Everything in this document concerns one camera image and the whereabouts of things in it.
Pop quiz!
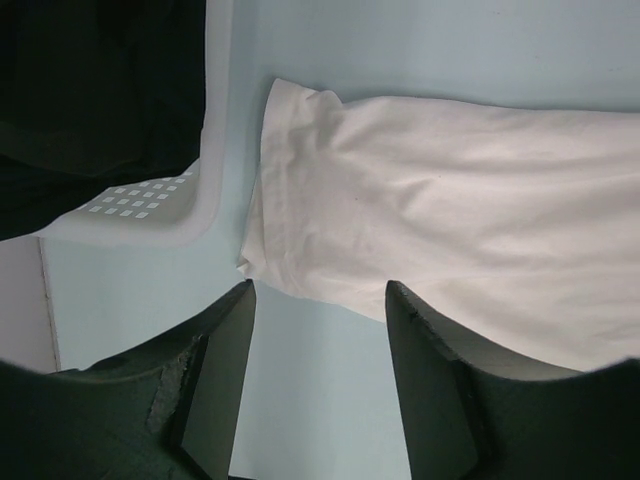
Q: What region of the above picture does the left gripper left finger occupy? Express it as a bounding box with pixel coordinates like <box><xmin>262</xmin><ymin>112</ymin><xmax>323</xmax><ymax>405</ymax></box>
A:
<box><xmin>1</xmin><ymin>281</ymin><xmax>256</xmax><ymax>479</ymax></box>

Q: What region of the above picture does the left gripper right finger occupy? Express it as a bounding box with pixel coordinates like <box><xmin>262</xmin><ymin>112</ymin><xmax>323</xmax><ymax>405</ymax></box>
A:
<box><xmin>385</xmin><ymin>281</ymin><xmax>639</xmax><ymax>479</ymax></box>

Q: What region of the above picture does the white floral t-shirt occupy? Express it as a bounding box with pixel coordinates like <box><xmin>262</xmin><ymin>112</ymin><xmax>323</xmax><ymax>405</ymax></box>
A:
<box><xmin>238</xmin><ymin>79</ymin><xmax>639</xmax><ymax>371</ymax></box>

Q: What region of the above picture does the white plastic basket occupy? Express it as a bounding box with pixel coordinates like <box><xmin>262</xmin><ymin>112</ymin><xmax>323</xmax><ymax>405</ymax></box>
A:
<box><xmin>29</xmin><ymin>1</ymin><xmax>234</xmax><ymax>246</ymax></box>

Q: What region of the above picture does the black t-shirt pile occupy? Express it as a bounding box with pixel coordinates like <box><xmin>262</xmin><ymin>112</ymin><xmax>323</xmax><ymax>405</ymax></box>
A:
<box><xmin>1</xmin><ymin>1</ymin><xmax>206</xmax><ymax>240</ymax></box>

